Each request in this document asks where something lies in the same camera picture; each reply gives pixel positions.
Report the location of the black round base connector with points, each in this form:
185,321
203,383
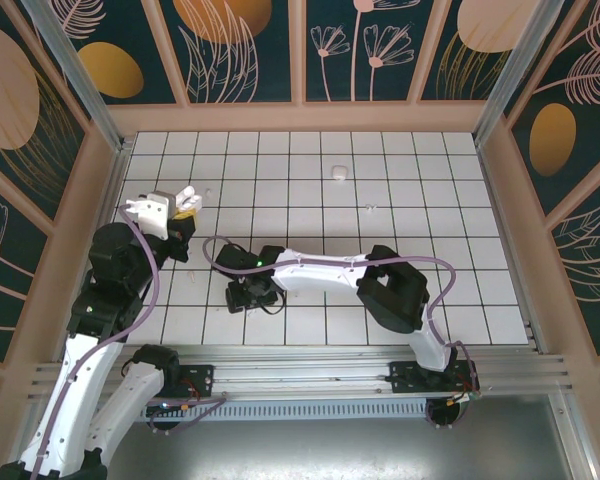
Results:
162,417
447,412

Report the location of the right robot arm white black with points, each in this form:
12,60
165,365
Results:
320,275

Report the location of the aluminium corner post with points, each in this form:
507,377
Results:
80,85
515,65

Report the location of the grey metal sheet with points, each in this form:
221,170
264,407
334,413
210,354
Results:
305,450

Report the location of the white closed earbud case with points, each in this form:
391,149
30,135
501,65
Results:
340,172

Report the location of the aluminium side rail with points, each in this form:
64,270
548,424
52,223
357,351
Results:
116,175
496,200

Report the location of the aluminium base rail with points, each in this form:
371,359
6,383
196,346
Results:
300,370

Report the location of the white earbud charging case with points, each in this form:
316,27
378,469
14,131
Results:
187,197

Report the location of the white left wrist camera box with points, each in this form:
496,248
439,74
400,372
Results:
152,215

